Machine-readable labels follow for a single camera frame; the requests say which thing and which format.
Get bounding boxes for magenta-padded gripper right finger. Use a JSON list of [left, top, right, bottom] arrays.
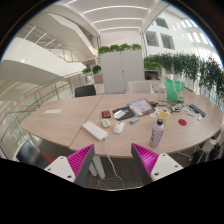
[[130, 143, 185, 186]]

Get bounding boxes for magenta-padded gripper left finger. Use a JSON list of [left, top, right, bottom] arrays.
[[44, 143, 96, 188]]

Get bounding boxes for purple drink bottle black cap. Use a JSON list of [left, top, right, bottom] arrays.
[[148, 118, 165, 149]]

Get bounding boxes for clear plastic water bottle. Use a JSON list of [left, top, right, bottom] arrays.
[[157, 79, 168, 103]]

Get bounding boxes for white power strip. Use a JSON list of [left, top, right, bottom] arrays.
[[82, 120, 109, 142]]

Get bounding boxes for white computer mouse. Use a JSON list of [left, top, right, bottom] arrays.
[[112, 120, 126, 135]]

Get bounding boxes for pale yellow mug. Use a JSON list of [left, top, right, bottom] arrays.
[[157, 111, 170, 127]]

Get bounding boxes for small grey white device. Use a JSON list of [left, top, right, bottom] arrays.
[[101, 118, 112, 129]]

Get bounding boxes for black office chair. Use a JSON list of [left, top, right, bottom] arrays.
[[15, 139, 51, 169]]

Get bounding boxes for white paper sheet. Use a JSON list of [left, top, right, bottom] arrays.
[[43, 108, 64, 115]]

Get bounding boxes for green tote bag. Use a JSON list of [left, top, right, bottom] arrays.
[[165, 79, 185, 103]]

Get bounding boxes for white chair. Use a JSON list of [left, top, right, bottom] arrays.
[[127, 80, 154, 94]]

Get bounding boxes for white cabinet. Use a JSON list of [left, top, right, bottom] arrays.
[[99, 49, 146, 94]]

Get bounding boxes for green plants in planter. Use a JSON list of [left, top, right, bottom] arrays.
[[82, 64, 103, 76]]

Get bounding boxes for green plant hedge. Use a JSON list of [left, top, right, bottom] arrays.
[[143, 52, 224, 98]]

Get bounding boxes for green plants atop cabinet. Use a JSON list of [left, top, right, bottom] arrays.
[[97, 43, 143, 56]]

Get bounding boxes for white power strip cable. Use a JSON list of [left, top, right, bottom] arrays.
[[99, 137, 126, 190]]

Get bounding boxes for tangled black cables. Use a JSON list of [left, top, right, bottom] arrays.
[[166, 101, 185, 114]]

